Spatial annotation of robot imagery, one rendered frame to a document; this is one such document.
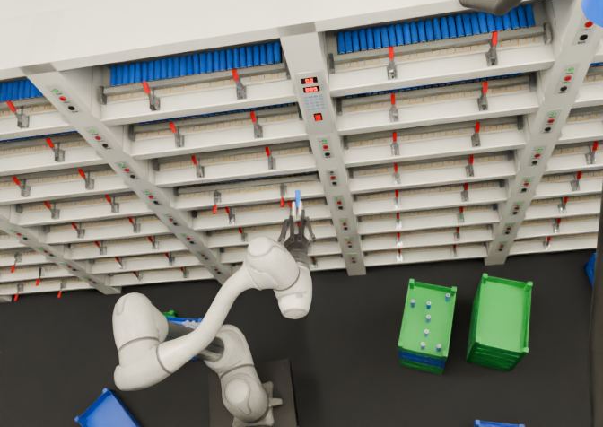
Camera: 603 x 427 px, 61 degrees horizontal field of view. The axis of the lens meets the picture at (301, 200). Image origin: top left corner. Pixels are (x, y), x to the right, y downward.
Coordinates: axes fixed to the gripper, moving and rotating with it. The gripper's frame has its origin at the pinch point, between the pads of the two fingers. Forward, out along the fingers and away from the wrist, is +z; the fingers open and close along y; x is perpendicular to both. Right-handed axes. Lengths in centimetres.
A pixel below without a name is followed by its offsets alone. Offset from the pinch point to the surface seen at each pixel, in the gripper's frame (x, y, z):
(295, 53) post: -63, -11, -2
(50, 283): 82, 157, 40
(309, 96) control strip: -46.4, -11.9, 1.3
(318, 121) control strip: -34.7, -12.7, 4.3
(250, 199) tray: 8.6, 20.6, 16.4
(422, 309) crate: 72, -43, -1
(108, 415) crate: 111, 118, -25
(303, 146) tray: -14.6, -4.5, 16.9
